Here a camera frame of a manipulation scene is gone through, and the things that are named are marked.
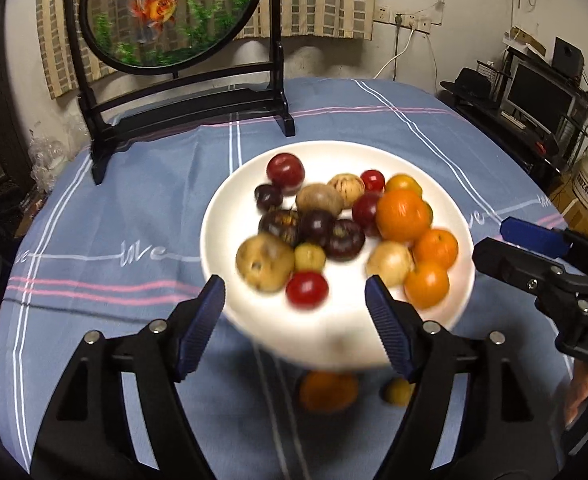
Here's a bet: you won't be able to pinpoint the white oval plate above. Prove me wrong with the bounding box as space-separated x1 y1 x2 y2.
200 140 476 372

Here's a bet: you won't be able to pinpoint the computer monitor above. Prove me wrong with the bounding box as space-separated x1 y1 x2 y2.
506 62 574 131

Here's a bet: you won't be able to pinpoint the clear plastic bags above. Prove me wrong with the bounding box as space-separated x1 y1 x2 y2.
28 135 75 193

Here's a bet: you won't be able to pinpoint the large red tomato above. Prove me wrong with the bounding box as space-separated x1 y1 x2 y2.
286 271 330 309

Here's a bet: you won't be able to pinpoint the large tan round fruit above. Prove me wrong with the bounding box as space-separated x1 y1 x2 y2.
296 184 345 215

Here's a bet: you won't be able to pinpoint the small yellow-green fruit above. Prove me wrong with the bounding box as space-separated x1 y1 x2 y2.
384 377 417 407
294 243 327 273

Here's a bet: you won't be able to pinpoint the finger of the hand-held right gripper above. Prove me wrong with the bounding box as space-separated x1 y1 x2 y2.
472 237 588 311
500 216 588 281

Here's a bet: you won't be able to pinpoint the pale pink ridged fruit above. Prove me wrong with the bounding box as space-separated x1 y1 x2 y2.
327 173 366 202

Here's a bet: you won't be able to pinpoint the white power cable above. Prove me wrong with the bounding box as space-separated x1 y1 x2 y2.
374 27 417 81

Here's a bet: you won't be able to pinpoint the large dark red plum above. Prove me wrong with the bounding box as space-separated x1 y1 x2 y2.
266 153 305 196

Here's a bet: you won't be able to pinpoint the small yellow-orange citrus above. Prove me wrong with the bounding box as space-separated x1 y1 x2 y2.
385 173 423 196

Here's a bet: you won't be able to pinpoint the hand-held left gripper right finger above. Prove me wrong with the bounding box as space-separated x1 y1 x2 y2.
364 274 559 480

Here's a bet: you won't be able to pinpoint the person's right hand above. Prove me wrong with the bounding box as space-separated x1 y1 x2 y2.
564 361 588 427

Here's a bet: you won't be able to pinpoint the blue striped tablecloth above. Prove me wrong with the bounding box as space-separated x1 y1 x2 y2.
0 77 587 480

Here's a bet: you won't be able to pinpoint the small dark purple plum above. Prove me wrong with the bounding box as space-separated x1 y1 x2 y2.
254 184 283 212
298 210 337 248

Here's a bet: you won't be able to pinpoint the small red cherry tomato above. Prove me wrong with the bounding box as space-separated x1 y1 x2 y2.
361 169 386 193

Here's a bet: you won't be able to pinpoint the black speaker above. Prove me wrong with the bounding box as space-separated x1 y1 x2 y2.
552 36 585 81

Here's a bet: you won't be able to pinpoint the small cardboard box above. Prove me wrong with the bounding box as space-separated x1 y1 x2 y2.
504 27 547 56

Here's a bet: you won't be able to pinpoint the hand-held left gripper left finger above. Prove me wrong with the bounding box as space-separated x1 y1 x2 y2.
30 274 227 480

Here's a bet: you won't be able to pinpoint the orange mandarin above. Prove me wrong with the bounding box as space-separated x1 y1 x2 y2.
299 371 359 413
404 261 450 310
376 189 432 242
413 228 460 270

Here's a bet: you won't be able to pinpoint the black computer desk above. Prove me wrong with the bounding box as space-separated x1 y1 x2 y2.
441 45 588 191

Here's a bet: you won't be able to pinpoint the small dark red plum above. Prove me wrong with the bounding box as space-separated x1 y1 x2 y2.
352 192 382 232

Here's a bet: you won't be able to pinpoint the dark brown water chestnut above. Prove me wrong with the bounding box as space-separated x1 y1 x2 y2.
258 209 302 247
327 219 367 262

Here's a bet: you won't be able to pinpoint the round goldfish table screen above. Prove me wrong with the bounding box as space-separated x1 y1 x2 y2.
63 0 296 186

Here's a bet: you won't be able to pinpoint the pale yellow round fruit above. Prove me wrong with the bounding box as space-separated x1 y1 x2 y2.
366 241 415 287

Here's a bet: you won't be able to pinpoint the patterned woven curtain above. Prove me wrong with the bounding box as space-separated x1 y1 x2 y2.
35 0 379 101

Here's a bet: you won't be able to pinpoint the yellow-brown potato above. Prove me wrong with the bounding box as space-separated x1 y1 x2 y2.
236 233 295 293

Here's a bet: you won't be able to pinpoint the black hat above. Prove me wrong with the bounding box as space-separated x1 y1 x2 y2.
440 67 497 101

